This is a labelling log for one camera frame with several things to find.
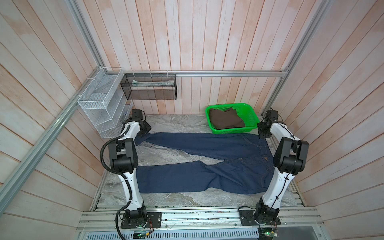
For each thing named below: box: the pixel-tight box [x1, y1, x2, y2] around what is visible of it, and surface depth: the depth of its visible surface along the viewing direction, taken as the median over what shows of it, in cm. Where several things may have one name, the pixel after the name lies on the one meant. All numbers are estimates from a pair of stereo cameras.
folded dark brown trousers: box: [209, 107, 246, 130], surface depth 110 cm
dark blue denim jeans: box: [135, 132, 276, 195], surface depth 93 cm
